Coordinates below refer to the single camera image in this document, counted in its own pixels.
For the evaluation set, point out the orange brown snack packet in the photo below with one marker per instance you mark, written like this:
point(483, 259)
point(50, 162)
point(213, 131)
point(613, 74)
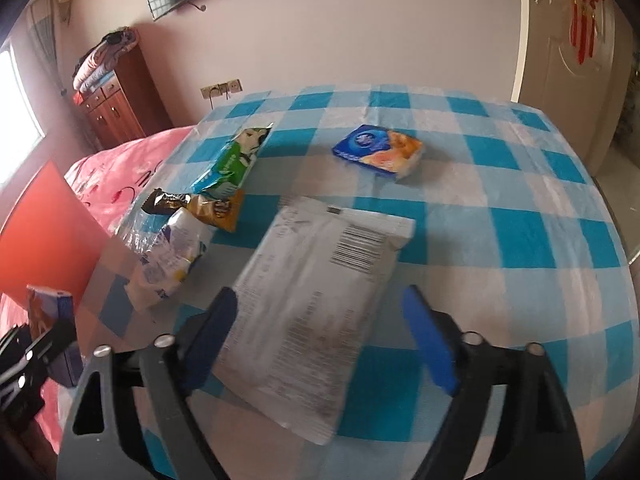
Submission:
point(220, 212)

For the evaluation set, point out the cream door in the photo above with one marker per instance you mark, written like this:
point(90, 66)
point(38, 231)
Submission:
point(555, 85)

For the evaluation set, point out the brown coffee packet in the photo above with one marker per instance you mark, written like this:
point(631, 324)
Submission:
point(162, 202)

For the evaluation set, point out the orange red headboard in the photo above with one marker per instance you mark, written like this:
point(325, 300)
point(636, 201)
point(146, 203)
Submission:
point(45, 230)

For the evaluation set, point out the red paper door decoration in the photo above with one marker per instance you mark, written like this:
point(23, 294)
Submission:
point(585, 10)

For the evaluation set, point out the bright window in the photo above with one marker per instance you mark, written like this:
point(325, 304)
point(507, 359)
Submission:
point(15, 120)

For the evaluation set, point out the blue white checkered tablecloth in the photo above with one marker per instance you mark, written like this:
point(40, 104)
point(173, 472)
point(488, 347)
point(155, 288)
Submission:
point(450, 210)

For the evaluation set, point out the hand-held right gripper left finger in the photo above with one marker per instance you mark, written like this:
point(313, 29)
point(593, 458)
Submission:
point(215, 330)

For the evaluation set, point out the wall socket strip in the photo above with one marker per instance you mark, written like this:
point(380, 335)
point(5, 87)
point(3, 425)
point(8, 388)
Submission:
point(222, 88)

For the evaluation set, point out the white snack packet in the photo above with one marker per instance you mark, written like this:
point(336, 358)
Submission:
point(175, 250)

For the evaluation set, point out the blue cardboard box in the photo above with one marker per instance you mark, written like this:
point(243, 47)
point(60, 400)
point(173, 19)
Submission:
point(50, 302)

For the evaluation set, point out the pink bed sheet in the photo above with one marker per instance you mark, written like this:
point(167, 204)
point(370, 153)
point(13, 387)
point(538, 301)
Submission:
point(100, 175)

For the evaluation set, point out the blue green cow snack packet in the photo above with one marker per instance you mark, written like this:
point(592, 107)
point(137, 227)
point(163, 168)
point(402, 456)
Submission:
point(230, 165)

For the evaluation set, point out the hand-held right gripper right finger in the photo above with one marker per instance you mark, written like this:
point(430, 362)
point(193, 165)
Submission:
point(430, 345)

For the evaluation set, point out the red wooden cabinet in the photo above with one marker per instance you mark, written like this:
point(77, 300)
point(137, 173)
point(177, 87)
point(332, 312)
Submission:
point(130, 105)

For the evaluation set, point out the blue orange tissue pack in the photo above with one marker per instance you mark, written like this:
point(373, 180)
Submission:
point(375, 147)

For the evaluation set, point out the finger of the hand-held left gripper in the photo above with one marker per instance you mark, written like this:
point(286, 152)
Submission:
point(52, 342)

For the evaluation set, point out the white barcode packet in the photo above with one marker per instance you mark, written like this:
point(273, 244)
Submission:
point(310, 300)

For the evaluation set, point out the folded blankets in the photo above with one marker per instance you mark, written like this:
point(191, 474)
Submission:
point(100, 62)

